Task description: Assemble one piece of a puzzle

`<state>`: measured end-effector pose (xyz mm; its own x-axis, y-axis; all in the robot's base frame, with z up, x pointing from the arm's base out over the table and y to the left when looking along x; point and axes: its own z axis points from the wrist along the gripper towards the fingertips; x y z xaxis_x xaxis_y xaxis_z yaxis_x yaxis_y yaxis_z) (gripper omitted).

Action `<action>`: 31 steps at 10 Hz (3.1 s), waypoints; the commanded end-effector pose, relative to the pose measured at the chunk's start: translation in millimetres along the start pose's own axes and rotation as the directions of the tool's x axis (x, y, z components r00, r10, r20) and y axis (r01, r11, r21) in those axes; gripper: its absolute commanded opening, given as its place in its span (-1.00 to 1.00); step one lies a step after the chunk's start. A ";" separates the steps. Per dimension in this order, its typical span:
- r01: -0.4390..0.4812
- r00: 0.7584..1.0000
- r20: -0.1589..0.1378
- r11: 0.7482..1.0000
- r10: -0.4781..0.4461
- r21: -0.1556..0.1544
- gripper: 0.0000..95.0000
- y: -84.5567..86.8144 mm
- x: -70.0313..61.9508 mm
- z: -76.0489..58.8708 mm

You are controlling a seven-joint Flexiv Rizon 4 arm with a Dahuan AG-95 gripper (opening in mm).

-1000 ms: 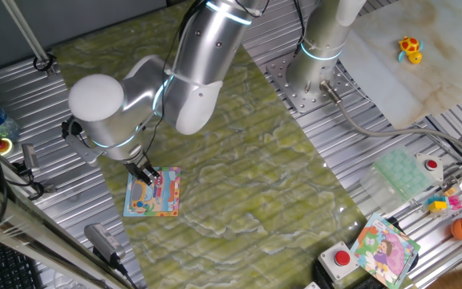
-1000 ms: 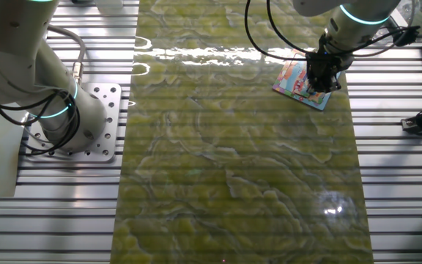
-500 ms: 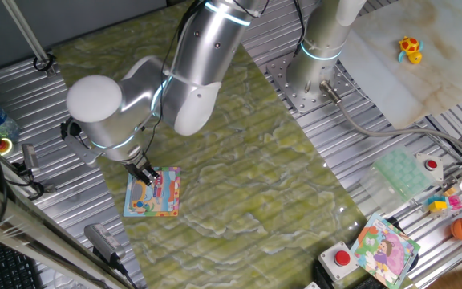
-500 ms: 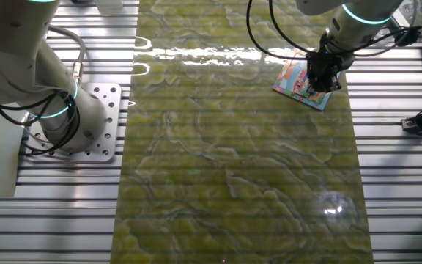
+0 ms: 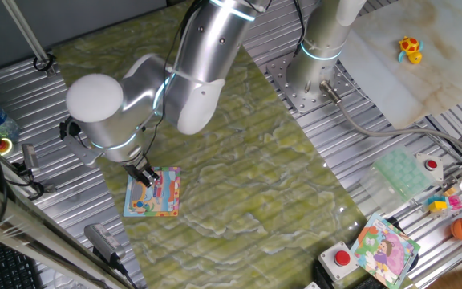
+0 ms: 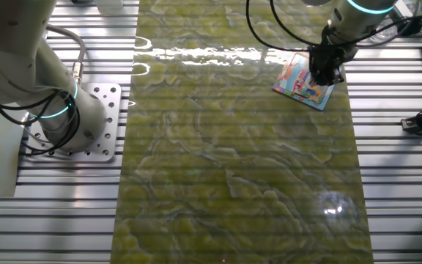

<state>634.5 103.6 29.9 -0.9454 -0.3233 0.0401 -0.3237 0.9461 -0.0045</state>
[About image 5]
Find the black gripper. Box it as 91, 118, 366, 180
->
122, 156, 161, 189

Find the bus picture puzzle board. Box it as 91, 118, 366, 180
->
123, 165, 183, 218

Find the green marble pattern mat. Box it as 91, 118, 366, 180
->
52, 0, 416, 289

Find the black keyboard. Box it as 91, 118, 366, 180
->
0, 232, 43, 289

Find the white metal pole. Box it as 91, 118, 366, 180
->
1, 0, 58, 78

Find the grey box with red button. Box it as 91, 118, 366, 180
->
318, 240, 361, 282

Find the translucent green ice tray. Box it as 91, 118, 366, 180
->
359, 144, 436, 214

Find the white marble slab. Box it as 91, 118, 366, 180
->
338, 0, 462, 130

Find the small white red button box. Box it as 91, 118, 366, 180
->
415, 152, 444, 182

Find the colourful building block toy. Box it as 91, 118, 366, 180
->
423, 193, 462, 218

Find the yellow turtle toy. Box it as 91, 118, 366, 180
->
398, 35, 424, 66

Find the grey camera box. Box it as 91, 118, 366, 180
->
83, 222, 140, 289

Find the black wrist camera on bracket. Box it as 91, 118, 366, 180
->
58, 116, 103, 169

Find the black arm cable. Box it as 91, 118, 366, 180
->
140, 0, 208, 164

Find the aluminium frame beam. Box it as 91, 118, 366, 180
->
0, 172, 134, 289

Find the red button with yellow ring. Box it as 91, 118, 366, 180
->
0, 137, 15, 158

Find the black cable loop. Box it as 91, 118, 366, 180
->
33, 53, 58, 74

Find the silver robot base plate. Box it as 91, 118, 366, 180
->
265, 51, 360, 116

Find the grey hose with metal connector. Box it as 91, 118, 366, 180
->
319, 79, 462, 161

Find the black cable bundle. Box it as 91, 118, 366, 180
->
246, 0, 308, 55

